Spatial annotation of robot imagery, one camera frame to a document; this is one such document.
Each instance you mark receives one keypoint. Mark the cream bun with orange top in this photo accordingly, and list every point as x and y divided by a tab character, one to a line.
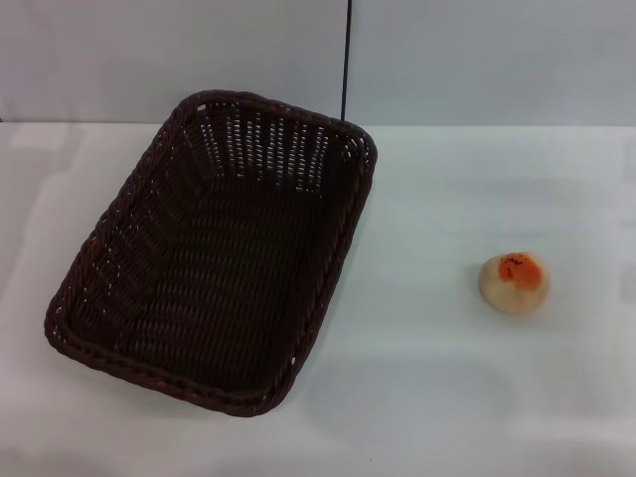
512	293

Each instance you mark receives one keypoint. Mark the black vertical wall strip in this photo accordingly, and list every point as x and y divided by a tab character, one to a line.
346	59

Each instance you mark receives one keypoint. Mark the dark brown woven basket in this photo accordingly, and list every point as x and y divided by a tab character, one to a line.
213	278

